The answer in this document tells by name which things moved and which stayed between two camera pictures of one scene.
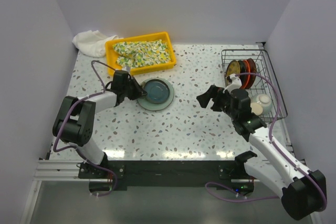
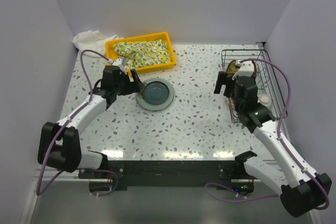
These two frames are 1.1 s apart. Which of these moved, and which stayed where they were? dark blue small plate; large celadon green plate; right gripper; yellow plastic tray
Moved: right gripper
Stayed: dark blue small plate; large celadon green plate; yellow plastic tray
